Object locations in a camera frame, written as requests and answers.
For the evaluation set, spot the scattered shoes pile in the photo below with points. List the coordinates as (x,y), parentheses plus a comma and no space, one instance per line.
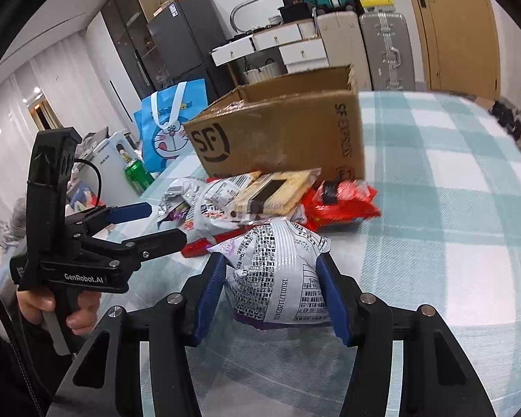
(512,126)

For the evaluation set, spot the red snack packet black label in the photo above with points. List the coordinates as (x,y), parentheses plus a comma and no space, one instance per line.
(347,206)

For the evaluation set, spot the dark glass cabinet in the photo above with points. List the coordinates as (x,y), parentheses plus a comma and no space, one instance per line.
(126,26)

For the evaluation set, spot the checked tablecloth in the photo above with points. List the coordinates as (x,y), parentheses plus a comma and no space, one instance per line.
(438,182)

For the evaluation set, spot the silver suitcase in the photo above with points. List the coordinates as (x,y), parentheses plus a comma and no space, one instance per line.
(386,52)

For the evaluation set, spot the clear sandwich biscuit packet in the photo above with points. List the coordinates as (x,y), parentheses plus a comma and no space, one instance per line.
(269,195)

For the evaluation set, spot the beige suitcase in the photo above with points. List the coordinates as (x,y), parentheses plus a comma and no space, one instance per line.
(343,43)

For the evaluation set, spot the woven basket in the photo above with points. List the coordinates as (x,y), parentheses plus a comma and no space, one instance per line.
(265,71)

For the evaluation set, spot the white purple snack packet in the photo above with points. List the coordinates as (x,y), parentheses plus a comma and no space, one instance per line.
(278,269)

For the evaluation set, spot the white appliance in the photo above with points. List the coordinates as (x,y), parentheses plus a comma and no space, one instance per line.
(113,156)

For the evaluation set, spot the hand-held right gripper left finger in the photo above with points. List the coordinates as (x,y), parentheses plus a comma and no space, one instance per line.
(206,299)

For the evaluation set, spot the brown cardboard box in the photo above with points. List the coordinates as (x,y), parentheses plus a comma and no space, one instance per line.
(278,139)

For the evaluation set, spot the white red snack bag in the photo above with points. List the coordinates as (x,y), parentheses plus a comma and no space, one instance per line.
(208,208)

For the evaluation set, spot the white drawer desk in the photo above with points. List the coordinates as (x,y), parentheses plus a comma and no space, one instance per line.
(304,54)

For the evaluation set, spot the white curtain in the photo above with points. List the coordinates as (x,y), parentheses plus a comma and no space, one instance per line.
(8,139)

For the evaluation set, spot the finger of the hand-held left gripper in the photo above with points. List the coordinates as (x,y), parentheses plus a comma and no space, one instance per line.
(130,211)
(165,239)

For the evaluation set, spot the person's left forearm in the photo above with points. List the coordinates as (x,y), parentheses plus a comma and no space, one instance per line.
(8,378)

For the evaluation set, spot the person's left hand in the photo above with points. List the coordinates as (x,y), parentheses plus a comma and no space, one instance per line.
(84,308)

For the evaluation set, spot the blue cartoon tote bag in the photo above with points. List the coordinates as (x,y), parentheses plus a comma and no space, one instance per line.
(169,139)

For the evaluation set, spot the green drink can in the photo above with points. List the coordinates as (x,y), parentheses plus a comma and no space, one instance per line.
(139,177)

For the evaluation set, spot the wooden door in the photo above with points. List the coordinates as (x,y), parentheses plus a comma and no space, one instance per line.
(460,30)

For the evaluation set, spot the flat cardboard box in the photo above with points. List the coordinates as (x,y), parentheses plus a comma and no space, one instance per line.
(164,8)

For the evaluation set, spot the grey refrigerator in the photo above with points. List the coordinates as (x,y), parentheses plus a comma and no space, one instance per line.
(186,39)

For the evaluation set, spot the striped bowl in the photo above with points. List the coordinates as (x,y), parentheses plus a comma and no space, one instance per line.
(274,20)

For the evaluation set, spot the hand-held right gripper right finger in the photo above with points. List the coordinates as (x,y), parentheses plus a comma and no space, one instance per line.
(336,304)

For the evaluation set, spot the oval metal frame mirror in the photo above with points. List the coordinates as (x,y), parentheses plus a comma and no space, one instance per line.
(252,0)

